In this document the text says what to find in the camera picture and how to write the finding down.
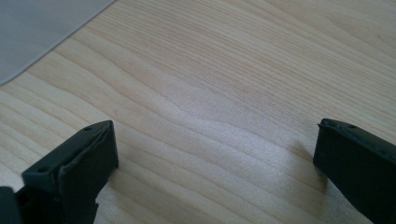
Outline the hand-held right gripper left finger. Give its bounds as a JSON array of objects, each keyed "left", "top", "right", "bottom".
[{"left": 15, "top": 119, "right": 120, "bottom": 224}]

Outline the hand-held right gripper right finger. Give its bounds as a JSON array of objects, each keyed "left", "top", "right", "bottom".
[{"left": 313, "top": 118, "right": 396, "bottom": 224}]

